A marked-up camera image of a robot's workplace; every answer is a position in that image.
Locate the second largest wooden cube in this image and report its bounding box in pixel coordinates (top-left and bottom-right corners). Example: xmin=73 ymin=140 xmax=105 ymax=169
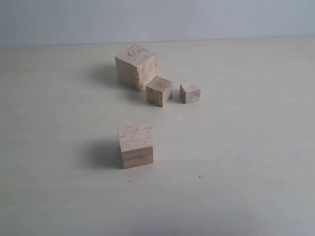
xmin=117 ymin=124 xmax=154 ymax=169

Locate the smallest wooden cube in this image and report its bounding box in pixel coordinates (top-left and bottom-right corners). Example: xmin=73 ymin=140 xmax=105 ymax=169
xmin=180 ymin=81 xmax=201 ymax=104

